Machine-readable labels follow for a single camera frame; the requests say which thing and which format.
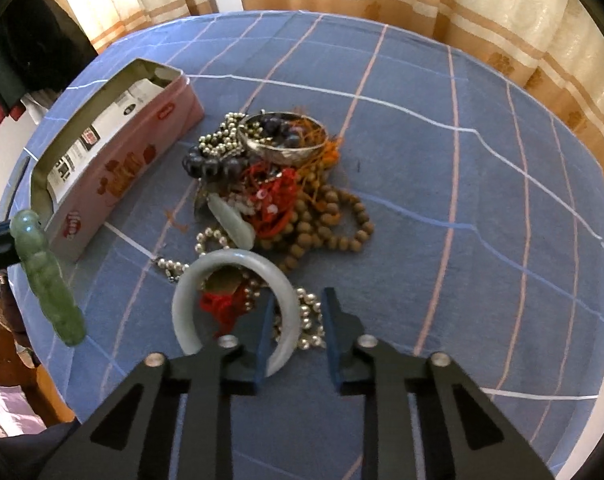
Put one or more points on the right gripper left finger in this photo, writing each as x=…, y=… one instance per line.
x=170, y=418

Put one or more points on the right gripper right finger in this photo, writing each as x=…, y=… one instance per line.
x=423, y=417

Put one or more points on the pale white jade bangle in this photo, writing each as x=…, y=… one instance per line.
x=187, y=289

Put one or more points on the red cord charm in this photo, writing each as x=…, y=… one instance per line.
x=251, y=209

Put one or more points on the pink metal tin box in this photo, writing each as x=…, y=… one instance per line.
x=105, y=147

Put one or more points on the blue checked bed sheet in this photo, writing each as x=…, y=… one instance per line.
x=488, y=242

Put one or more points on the dark hanging clothes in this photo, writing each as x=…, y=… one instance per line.
x=42, y=50

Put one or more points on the pale jade pendant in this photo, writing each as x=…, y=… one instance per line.
x=229, y=218

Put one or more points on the brown wooden bead mala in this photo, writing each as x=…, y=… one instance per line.
x=301, y=210

